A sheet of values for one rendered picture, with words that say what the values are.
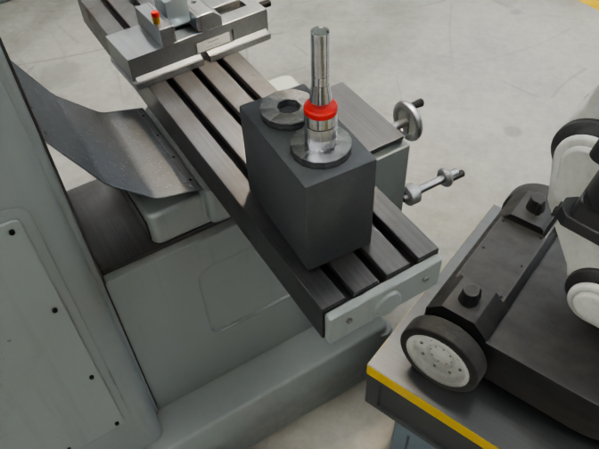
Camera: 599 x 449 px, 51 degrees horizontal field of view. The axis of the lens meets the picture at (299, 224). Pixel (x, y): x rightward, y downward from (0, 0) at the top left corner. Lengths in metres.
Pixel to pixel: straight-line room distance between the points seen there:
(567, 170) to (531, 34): 2.41
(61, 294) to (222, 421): 0.69
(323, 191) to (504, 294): 0.73
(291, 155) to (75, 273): 0.51
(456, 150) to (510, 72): 0.66
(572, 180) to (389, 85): 1.95
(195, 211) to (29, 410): 0.54
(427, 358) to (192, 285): 0.58
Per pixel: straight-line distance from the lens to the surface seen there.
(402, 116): 1.79
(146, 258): 1.37
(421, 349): 1.53
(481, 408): 1.58
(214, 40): 1.48
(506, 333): 1.49
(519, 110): 3.04
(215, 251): 1.42
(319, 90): 0.85
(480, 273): 1.55
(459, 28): 3.57
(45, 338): 1.32
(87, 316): 1.33
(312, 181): 0.88
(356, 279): 1.00
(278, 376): 1.81
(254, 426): 1.83
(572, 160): 1.22
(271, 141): 0.95
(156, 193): 1.24
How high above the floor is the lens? 1.77
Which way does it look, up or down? 47 degrees down
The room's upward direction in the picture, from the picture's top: 3 degrees counter-clockwise
